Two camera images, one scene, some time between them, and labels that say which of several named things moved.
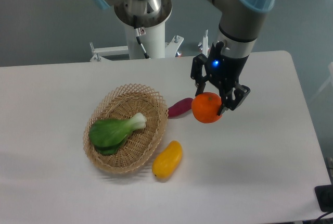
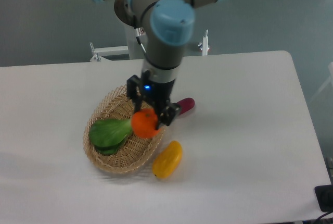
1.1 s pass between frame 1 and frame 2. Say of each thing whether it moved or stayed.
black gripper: moved
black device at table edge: stayed
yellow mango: stayed
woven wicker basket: stayed
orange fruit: moved
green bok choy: stayed
